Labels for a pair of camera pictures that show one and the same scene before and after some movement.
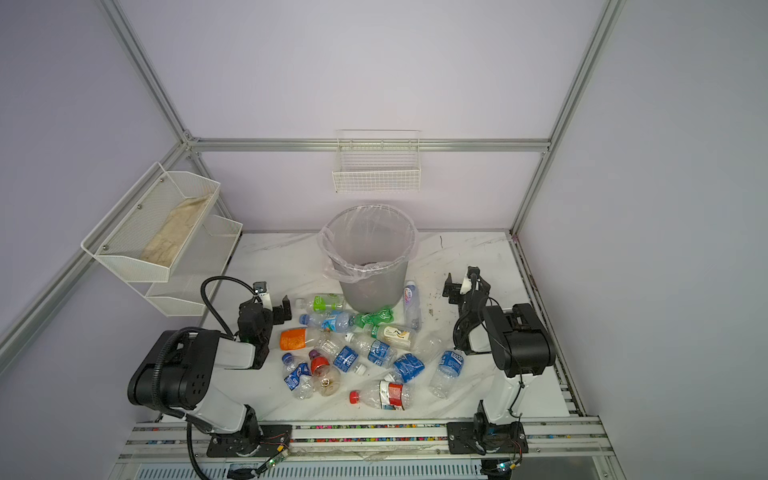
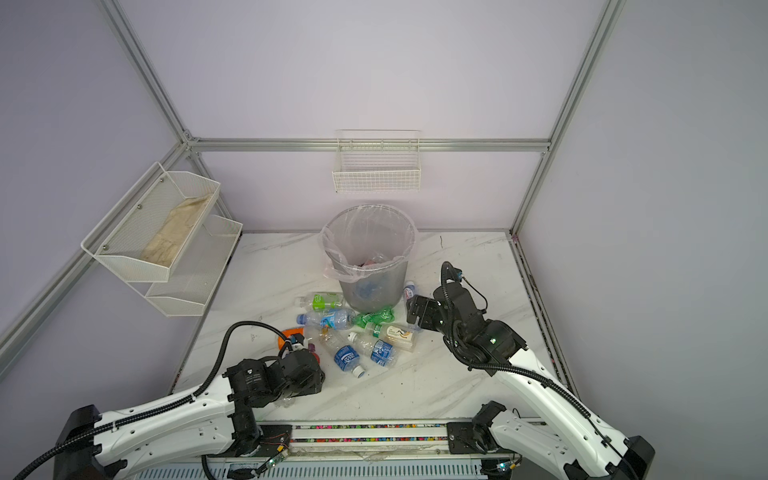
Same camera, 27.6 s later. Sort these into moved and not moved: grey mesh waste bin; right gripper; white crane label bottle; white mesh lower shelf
Moved: right gripper
Not moved: white mesh lower shelf; grey mesh waste bin; white crane label bottle
